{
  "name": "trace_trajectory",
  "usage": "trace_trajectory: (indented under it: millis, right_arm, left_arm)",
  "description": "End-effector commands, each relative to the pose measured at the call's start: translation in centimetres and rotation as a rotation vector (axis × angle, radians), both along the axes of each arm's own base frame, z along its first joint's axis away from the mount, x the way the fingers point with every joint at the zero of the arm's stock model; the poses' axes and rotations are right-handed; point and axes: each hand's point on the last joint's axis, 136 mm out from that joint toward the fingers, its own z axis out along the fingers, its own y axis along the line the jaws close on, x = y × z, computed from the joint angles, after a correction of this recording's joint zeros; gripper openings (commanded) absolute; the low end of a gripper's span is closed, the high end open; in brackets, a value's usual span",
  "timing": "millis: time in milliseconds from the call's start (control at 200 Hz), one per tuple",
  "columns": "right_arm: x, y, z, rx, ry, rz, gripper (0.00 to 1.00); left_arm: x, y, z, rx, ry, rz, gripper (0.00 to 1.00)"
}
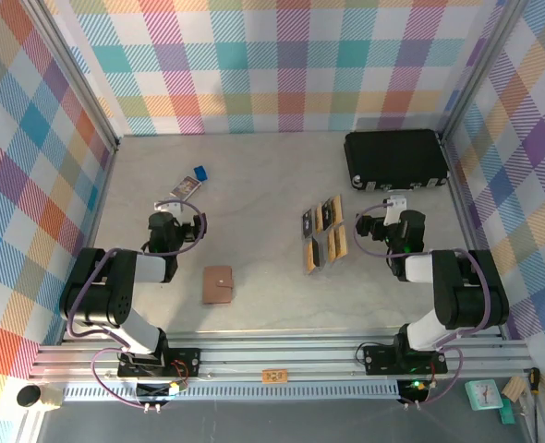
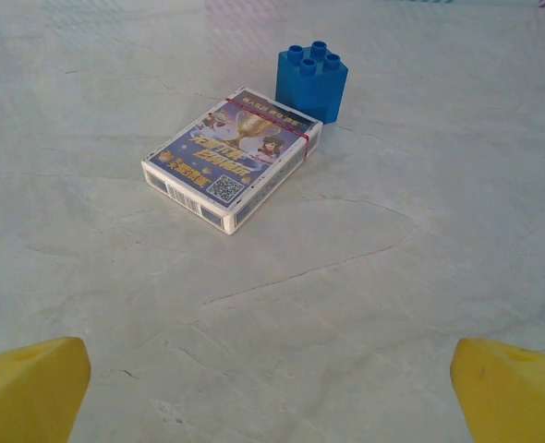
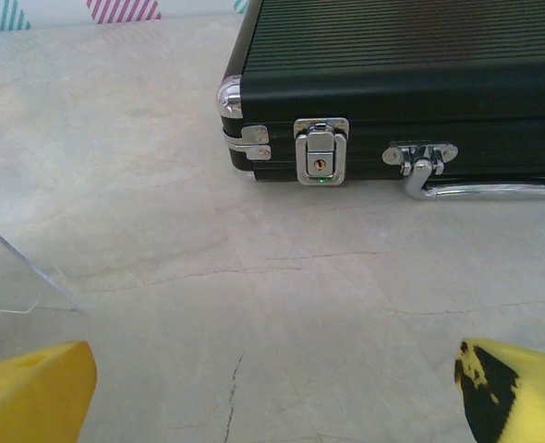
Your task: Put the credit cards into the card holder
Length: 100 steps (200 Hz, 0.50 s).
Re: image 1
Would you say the black hard case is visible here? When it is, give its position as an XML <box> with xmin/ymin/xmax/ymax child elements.
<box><xmin>344</xmin><ymin>128</ymin><xmax>450</xmax><ymax>193</ymax></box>

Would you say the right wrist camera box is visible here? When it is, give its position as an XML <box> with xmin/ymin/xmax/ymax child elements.
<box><xmin>382</xmin><ymin>197</ymin><xmax>408</xmax><ymax>227</ymax></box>

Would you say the aluminium side rail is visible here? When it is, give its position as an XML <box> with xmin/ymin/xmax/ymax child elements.
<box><xmin>441</xmin><ymin>138</ymin><xmax>509</xmax><ymax>341</ymax></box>

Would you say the aluminium rail platform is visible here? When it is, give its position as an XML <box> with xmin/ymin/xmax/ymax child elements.
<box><xmin>30</xmin><ymin>326</ymin><xmax>535</xmax><ymax>385</ymax></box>

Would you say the brown leather card holder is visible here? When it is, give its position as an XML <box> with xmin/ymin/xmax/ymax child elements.
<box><xmin>201</xmin><ymin>265</ymin><xmax>234</xmax><ymax>306</ymax></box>

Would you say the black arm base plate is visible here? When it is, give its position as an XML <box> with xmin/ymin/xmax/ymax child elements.
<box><xmin>117</xmin><ymin>346</ymin><xmax>202</xmax><ymax>380</ymax></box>
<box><xmin>362</xmin><ymin>343</ymin><xmax>449</xmax><ymax>376</ymax></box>

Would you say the teal alarm clock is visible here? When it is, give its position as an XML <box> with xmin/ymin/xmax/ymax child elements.
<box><xmin>465</xmin><ymin>378</ymin><xmax>504</xmax><ymax>412</ymax></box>

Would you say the small wooden block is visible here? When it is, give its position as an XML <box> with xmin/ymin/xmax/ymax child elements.
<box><xmin>504</xmin><ymin>375</ymin><xmax>527</xmax><ymax>401</ymax></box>

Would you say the playing card deck box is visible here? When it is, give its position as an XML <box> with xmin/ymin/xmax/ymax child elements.
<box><xmin>169</xmin><ymin>174</ymin><xmax>203</xmax><ymax>203</ymax></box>

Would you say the slotted grey cable duct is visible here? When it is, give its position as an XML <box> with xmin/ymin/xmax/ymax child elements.
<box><xmin>62</xmin><ymin>381</ymin><xmax>402</xmax><ymax>403</ymax></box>

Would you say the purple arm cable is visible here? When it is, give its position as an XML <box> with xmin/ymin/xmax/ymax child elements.
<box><xmin>353</xmin><ymin>202</ymin><xmax>493</xmax><ymax>410</ymax></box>
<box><xmin>67</xmin><ymin>198</ymin><xmax>210</xmax><ymax>410</ymax></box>

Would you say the aluminium frame post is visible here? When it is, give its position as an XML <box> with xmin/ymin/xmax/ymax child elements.
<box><xmin>20</xmin><ymin>0</ymin><xmax>121</xmax><ymax>153</ymax></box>
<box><xmin>436</xmin><ymin>0</ymin><xmax>535</xmax><ymax>147</ymax></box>

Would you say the small black controller board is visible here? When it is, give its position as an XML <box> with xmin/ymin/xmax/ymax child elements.
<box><xmin>397</xmin><ymin>377</ymin><xmax>431</xmax><ymax>403</ymax></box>
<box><xmin>135</xmin><ymin>378</ymin><xmax>182</xmax><ymax>403</ymax></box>

